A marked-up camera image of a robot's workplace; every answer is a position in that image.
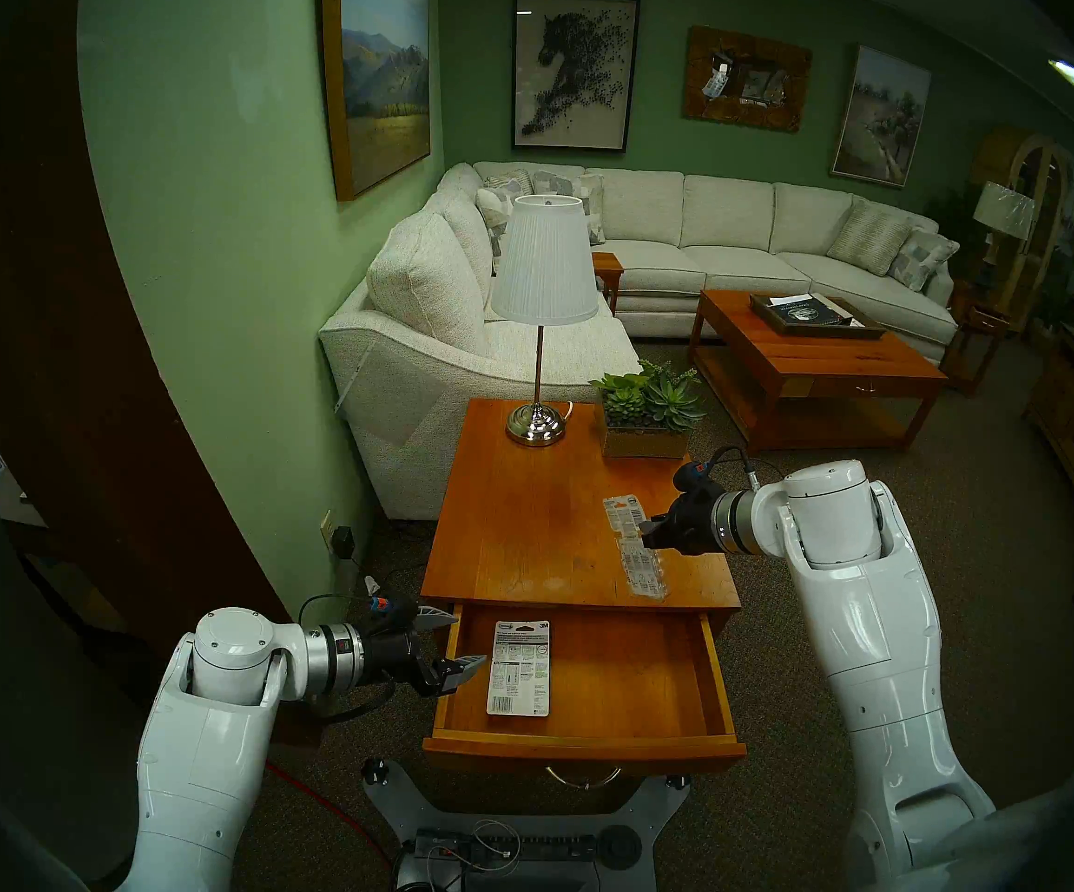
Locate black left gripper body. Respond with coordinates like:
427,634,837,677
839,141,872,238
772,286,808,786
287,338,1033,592
360,625,445,694

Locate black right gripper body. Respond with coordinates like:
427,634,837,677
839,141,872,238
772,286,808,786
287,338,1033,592
662,492,731,557

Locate small clear blister package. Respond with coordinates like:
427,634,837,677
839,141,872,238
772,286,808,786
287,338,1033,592
602,493,670,604

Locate large white card package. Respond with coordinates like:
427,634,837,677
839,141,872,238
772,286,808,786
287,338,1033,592
486,621,552,717

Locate orange wooden table drawer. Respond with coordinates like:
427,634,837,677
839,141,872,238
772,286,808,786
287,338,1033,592
423,602,748,775

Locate curved silver drawer handle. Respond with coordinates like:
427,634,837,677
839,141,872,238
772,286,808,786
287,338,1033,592
544,765,623,791

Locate orange wooden drawer side table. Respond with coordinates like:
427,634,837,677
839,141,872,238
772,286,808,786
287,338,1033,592
421,398,744,640

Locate succulent plants in wooden planter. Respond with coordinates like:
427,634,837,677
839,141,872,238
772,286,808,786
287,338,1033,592
590,361,707,460

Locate grey robot mobile base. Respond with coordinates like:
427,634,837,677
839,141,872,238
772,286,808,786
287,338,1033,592
362,760,691,892

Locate black power strip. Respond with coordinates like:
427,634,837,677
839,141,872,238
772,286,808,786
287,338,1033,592
414,830,599,867

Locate orange wooden coffee table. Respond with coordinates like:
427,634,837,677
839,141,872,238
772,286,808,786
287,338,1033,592
687,289,949,460

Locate dark wooden serving tray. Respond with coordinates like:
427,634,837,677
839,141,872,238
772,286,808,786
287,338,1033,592
749,293,887,341

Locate dark cover book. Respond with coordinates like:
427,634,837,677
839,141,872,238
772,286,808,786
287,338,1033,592
767,294,854,328

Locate small wooden end table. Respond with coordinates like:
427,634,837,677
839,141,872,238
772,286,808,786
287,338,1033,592
590,252,626,317

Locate white shade chrome table lamp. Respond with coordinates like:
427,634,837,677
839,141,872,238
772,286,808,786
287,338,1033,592
490,194,600,448

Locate grey patchwork throw pillow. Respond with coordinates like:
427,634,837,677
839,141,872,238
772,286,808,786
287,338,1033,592
532,170,606,247
888,228,961,295

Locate cream sectional sofa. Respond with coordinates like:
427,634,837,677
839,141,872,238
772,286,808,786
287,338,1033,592
318,161,961,521

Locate small dark wooden side table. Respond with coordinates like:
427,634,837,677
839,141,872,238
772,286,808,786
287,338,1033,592
941,295,1012,399

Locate dark brown wooden door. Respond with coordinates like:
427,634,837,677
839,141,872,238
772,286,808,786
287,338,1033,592
0,0,324,705

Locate tall dark green plant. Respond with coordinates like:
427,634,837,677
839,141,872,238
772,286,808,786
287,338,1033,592
925,186,988,278

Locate plastic wrapped shade lamp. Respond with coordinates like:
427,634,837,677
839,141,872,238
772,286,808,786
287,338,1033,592
972,180,1037,266

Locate rustic wood framed mirror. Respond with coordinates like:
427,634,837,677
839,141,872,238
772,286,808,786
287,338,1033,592
682,25,814,135

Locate framed tree landscape painting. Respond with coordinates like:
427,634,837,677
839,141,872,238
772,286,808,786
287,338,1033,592
830,45,933,190

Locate black framed horse artwork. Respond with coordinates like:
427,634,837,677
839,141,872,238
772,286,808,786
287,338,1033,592
512,0,641,154

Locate arched light wood cabinet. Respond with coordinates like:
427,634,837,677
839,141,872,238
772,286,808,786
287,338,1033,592
978,135,1074,335

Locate framed mountain landscape painting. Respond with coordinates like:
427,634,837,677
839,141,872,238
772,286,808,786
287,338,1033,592
318,0,433,203

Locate red cable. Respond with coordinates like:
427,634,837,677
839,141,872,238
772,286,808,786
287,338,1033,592
265,760,398,863

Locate thin white wire loop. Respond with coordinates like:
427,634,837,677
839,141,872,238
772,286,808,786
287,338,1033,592
470,818,521,874

